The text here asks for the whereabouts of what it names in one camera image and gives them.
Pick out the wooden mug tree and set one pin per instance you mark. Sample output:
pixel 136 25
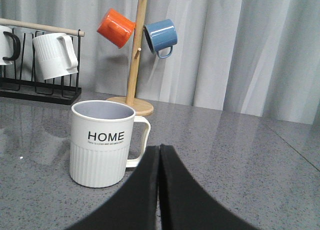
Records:
pixel 142 107

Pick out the white mug black handle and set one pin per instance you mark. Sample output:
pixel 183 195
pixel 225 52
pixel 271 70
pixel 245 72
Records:
pixel 10 46

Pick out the blue enamel mug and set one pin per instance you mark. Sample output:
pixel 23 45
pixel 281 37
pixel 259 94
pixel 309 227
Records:
pixel 161 37

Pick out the orange enamel mug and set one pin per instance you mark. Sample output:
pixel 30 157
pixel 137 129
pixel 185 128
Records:
pixel 116 28

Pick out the white ribbed mug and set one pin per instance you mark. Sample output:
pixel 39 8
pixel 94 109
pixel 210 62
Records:
pixel 55 55

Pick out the grey curtain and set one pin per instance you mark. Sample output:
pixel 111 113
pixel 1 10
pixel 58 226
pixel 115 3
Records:
pixel 257 57

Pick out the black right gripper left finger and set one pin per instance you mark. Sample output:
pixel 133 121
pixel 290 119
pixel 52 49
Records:
pixel 134 205

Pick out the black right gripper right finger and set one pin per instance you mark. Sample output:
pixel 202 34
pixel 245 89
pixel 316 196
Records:
pixel 184 204

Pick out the black wire mug rack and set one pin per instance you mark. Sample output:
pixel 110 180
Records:
pixel 23 79

